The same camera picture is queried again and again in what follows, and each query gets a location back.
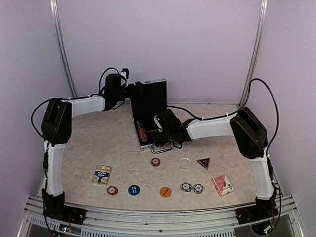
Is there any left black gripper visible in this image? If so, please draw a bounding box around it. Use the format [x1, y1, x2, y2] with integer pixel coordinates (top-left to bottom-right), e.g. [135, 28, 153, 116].
[115, 81, 144, 102]

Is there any aluminium poker chip case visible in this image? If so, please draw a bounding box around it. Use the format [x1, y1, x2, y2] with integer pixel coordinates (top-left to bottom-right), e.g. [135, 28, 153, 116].
[130, 79, 174, 154]

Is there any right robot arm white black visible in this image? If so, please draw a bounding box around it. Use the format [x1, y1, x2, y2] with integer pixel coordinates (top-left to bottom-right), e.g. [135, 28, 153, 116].
[152, 105, 281, 223]

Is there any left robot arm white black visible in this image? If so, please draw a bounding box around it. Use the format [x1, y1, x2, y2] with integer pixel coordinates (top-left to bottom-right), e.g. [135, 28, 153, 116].
[36, 68, 143, 220]

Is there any chip row in case back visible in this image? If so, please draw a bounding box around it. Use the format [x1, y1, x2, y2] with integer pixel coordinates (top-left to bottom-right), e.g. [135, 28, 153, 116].
[136, 120, 148, 143]

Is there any red poker chip stack centre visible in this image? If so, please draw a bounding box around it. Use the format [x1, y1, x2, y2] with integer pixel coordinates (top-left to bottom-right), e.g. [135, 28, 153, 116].
[151, 158, 160, 167]

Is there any clear round dealer button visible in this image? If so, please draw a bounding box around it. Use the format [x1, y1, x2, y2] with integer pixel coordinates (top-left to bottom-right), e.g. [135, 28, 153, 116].
[178, 158, 193, 170]

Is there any black pink triangular button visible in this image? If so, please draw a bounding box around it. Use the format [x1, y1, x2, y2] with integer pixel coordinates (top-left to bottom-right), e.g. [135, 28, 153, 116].
[197, 158, 210, 170]

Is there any orange big blind button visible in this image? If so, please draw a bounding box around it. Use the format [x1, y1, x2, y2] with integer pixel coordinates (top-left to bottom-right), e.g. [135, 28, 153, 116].
[159, 187, 172, 198]

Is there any blue white poker chip stack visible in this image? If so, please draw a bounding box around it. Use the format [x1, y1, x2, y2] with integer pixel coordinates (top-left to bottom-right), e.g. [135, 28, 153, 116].
[181, 182, 192, 192]

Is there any blue small blind button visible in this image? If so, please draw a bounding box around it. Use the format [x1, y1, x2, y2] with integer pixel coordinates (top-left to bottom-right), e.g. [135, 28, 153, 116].
[128, 185, 140, 196]

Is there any blue playing card box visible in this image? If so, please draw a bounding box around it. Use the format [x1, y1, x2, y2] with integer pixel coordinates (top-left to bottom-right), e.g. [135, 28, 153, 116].
[92, 165, 112, 185]

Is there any red poker chip front left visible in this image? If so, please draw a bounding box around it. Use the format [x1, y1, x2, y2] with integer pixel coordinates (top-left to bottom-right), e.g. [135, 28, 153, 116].
[107, 186, 118, 196]

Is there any red playing card deck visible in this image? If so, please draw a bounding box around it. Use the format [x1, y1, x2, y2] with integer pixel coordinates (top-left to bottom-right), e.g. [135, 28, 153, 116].
[211, 174, 235, 197]

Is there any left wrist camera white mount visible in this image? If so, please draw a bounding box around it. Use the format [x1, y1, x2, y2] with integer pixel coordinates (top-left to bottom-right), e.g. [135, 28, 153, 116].
[120, 68, 129, 86]

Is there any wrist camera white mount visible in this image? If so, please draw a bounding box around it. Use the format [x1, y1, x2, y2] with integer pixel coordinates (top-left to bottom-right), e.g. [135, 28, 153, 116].
[120, 68, 129, 86]
[154, 116, 163, 131]

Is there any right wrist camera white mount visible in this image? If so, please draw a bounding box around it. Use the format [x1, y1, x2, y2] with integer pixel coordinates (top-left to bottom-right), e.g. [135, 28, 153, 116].
[154, 116, 163, 131]

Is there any aluminium front rail frame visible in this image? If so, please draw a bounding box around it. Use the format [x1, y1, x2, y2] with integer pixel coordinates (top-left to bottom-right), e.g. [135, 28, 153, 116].
[15, 196, 306, 237]

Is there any left aluminium corner post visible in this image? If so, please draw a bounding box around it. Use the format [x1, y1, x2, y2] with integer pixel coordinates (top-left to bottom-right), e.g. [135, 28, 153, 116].
[49, 0, 78, 97]

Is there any aluminium corner post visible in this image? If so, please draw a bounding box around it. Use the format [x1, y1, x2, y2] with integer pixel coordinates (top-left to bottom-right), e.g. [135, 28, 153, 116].
[238, 0, 268, 106]
[49, 0, 78, 97]

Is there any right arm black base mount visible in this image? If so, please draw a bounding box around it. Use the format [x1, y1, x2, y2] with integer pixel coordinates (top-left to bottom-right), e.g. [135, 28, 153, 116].
[236, 204, 271, 225]

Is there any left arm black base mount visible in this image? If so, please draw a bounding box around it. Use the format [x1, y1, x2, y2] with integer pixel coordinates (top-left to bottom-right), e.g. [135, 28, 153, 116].
[43, 199, 86, 225]

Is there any right aluminium corner post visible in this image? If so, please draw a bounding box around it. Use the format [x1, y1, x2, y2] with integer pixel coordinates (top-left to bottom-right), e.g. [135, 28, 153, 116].
[238, 0, 268, 106]

